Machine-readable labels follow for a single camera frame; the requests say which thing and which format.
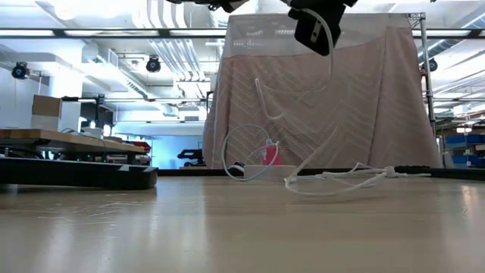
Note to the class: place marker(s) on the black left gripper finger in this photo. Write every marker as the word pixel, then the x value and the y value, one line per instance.
pixel 232 5

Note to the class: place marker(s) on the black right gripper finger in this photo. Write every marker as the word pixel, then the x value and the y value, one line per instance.
pixel 320 34

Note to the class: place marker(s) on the pink charger block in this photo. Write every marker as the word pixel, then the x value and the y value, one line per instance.
pixel 272 155

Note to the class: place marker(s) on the black ceiling spotlight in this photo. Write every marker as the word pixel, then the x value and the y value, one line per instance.
pixel 153 64
pixel 19 71
pixel 433 64

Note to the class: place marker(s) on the metal rack pole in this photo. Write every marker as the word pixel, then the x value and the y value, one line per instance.
pixel 424 45

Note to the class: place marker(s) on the pink chevron cloth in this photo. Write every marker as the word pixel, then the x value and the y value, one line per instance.
pixel 398 113

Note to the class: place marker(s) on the black background robot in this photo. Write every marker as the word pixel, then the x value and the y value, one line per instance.
pixel 189 153

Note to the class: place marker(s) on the small red item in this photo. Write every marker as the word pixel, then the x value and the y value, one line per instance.
pixel 142 146

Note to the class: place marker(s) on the white box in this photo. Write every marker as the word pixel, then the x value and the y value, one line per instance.
pixel 71 117

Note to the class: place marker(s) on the brown cardboard box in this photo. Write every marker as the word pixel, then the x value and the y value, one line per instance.
pixel 47 105

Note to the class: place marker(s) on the blue storage bins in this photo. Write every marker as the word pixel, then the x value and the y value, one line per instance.
pixel 466 140

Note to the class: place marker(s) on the wooden top workbench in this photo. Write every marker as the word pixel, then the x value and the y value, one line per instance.
pixel 38 134

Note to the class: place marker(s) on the black aluminium frame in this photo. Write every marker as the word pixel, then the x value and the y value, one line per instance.
pixel 454 172

